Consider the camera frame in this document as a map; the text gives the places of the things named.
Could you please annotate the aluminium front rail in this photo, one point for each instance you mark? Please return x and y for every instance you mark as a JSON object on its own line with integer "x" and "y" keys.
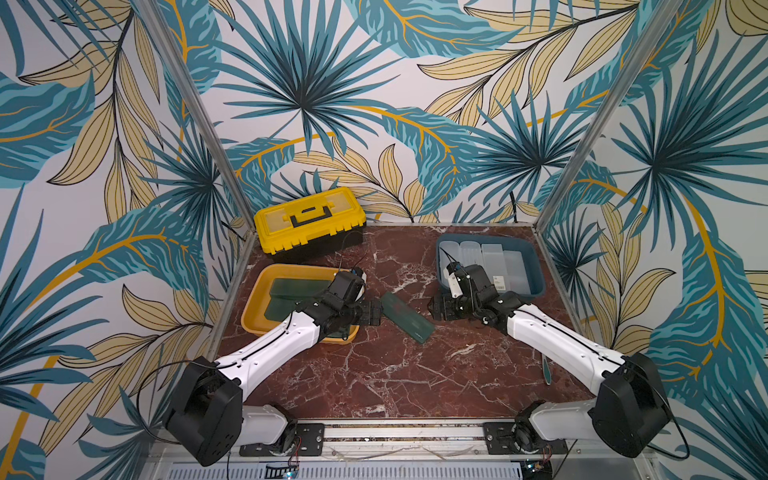
{"x": 405, "y": 449}

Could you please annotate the teal plastic tray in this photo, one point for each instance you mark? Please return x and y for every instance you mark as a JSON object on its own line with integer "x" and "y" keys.
{"x": 532, "y": 262}

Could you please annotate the yellow plastic tray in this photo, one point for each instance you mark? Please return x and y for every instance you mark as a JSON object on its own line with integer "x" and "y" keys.
{"x": 258, "y": 300}

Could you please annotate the clear ribbed case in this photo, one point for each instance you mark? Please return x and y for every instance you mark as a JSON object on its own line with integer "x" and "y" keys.
{"x": 449, "y": 251}

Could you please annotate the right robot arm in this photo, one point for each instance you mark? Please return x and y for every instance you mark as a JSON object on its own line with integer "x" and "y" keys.
{"x": 629, "y": 408}

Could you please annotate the clear case stack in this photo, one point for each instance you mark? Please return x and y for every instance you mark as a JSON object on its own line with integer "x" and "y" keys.
{"x": 516, "y": 278}

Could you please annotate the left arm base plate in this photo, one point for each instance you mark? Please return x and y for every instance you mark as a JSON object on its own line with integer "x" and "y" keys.
{"x": 300, "y": 439}

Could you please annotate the yellow black toolbox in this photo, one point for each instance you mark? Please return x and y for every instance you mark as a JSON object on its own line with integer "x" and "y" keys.
{"x": 311, "y": 227}

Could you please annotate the green pencil case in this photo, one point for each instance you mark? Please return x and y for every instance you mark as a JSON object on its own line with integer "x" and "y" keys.
{"x": 278, "y": 309}
{"x": 413, "y": 324}
{"x": 297, "y": 289}

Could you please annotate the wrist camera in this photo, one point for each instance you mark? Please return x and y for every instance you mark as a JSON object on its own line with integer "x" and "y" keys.
{"x": 452, "y": 277}
{"x": 359, "y": 276}

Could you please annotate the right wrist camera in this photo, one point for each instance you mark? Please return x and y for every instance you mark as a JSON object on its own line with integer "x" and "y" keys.
{"x": 452, "y": 277}

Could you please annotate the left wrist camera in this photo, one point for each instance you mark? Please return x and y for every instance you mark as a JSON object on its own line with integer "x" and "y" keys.
{"x": 359, "y": 276}

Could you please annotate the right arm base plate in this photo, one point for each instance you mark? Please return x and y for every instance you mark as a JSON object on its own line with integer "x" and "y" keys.
{"x": 518, "y": 438}

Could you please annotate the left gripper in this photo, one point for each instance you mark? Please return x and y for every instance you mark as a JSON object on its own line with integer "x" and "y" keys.
{"x": 367, "y": 318}

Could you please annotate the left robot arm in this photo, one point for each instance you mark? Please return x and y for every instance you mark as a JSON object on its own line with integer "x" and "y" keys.
{"x": 206, "y": 413}

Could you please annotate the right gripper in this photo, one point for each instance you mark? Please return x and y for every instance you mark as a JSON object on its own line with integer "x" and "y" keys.
{"x": 448, "y": 306}

